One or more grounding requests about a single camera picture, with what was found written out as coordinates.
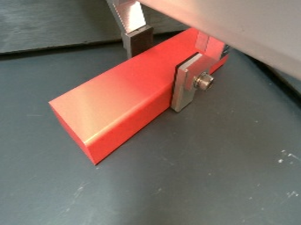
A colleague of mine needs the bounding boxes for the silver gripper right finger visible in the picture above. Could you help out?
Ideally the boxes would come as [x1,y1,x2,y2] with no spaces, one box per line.
[170,32,229,112]

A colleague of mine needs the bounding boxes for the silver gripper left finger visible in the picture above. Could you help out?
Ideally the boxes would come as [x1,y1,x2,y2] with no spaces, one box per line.
[106,0,154,58]

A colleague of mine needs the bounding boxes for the long red rectangular block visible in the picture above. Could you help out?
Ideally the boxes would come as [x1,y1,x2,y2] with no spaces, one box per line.
[49,28,226,163]

